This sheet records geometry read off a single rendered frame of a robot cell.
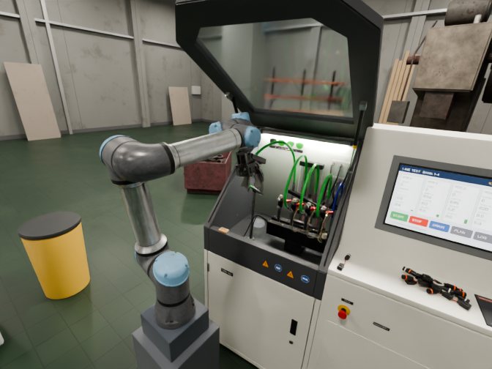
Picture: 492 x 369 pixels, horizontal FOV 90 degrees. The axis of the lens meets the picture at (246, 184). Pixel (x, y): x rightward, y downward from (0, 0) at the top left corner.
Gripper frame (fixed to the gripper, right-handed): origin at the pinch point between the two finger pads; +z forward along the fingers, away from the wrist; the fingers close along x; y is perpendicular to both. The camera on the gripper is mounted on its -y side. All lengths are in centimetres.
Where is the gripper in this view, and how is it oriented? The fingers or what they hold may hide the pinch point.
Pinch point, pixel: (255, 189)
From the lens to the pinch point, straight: 115.8
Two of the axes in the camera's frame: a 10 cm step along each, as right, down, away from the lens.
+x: 7.8, 0.5, -6.3
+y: -6.1, 3.2, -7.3
